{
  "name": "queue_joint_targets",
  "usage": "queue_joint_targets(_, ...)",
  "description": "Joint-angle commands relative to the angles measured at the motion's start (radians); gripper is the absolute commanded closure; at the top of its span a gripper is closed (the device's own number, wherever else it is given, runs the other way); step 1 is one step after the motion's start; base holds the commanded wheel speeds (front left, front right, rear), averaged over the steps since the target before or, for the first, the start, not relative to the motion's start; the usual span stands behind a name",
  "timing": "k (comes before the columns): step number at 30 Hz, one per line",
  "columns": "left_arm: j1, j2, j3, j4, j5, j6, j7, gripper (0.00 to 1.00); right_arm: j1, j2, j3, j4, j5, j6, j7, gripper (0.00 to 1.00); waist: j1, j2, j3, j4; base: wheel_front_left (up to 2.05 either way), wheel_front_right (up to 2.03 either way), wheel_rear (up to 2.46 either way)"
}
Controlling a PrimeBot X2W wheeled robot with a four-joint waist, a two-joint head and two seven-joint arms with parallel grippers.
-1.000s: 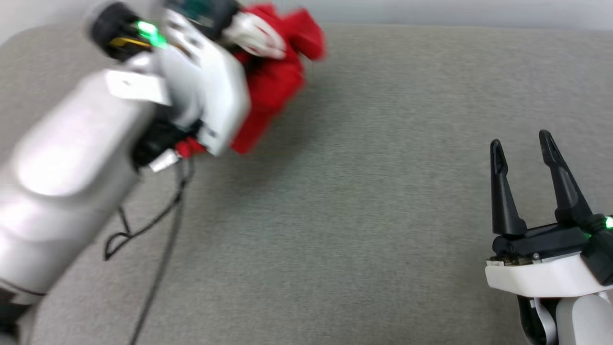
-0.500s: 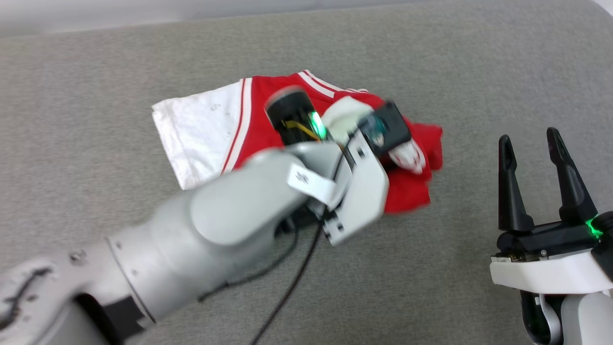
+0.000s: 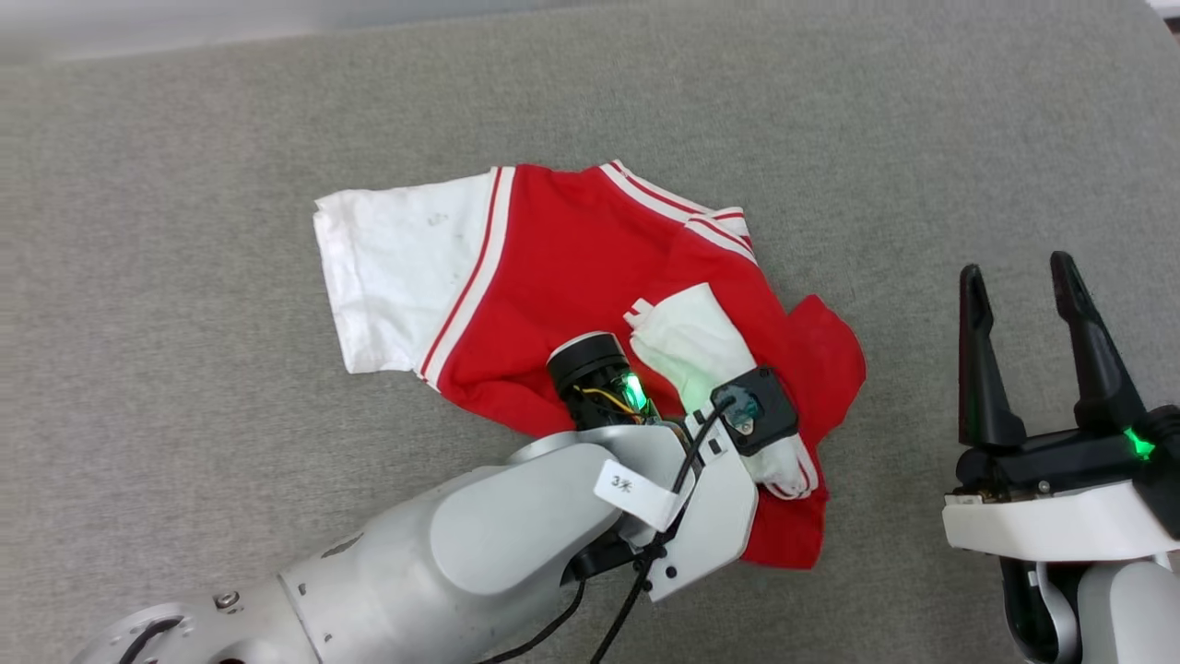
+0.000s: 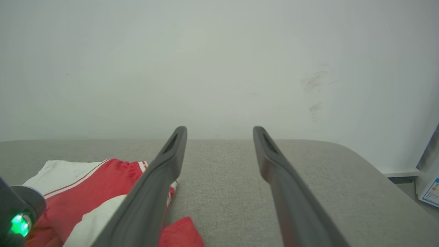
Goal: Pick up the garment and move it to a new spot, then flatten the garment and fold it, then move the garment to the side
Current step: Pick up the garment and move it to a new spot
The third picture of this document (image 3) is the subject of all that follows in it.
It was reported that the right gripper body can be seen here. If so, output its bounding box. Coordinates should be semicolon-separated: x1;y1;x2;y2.
941;404;1180;563

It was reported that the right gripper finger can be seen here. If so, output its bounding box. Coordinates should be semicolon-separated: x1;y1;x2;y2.
958;264;1028;451
1050;251;1150;435

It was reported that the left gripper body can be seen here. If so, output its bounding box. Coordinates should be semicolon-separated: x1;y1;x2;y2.
512;331;760;603

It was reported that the red and white jersey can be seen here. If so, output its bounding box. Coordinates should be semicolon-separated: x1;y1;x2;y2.
313;160;867;570

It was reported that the white cable label tag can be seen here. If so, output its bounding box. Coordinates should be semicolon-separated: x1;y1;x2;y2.
594;458;689;533

